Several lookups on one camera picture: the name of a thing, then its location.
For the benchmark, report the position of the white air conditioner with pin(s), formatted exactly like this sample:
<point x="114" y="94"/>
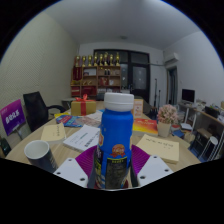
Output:
<point x="171" y="58"/>

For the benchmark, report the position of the yellow gift box red ribbon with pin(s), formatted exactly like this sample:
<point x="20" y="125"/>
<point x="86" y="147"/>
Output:
<point x="83" y="107"/>

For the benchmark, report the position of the blue bottle with white cap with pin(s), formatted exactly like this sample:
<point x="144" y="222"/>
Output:
<point x="115" y="133"/>

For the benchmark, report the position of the small tan box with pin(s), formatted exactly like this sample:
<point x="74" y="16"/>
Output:
<point x="138" y="108"/>

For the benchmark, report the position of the pink flowers in white pot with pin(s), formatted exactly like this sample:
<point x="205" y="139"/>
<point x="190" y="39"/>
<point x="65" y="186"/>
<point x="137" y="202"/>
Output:
<point x="166" y="116"/>

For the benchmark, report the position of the white round stool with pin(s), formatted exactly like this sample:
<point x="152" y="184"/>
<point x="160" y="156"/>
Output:
<point x="209" y="141"/>

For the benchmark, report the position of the blue colourful book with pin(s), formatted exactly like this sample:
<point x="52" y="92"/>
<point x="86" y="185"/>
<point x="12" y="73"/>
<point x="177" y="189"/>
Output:
<point x="68" y="120"/>

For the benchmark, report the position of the wooden shelf unit with trophies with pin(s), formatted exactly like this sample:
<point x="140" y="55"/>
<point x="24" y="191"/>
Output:
<point x="96" y="78"/>

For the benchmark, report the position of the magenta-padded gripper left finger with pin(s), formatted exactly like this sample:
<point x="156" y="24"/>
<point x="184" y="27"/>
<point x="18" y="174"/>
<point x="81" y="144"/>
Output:
<point x="80" y="166"/>

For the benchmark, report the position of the black cup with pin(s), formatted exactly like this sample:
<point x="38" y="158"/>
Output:
<point x="41" y="156"/>

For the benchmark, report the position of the black office chair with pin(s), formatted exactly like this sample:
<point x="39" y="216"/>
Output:
<point x="35" y="110"/>

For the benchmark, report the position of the black backpack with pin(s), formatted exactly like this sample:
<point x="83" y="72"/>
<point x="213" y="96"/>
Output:
<point x="4" y="146"/>

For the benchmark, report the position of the cluttered wooden side desk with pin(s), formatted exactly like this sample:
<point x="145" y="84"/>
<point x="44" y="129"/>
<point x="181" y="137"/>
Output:
<point x="208" y="115"/>

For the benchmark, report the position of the black tripod stand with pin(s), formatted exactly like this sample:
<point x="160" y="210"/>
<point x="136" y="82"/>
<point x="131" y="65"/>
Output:
<point x="155" y="95"/>

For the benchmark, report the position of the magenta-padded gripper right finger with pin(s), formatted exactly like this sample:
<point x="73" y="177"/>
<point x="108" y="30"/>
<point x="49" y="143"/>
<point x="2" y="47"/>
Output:
<point x="150" y="168"/>

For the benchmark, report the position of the orange red book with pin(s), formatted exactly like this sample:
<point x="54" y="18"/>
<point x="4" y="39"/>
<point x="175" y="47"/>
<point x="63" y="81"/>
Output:
<point x="145" y="126"/>

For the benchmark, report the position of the computer monitor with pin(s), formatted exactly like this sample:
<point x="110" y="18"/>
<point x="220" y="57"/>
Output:
<point x="188" y="95"/>

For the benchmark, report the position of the purple sign board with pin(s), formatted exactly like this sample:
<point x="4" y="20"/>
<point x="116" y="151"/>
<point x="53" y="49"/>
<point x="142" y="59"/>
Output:
<point x="12" y="116"/>

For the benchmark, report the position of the white printed booklet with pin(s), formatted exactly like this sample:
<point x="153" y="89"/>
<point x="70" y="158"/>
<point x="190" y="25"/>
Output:
<point x="81" y="138"/>

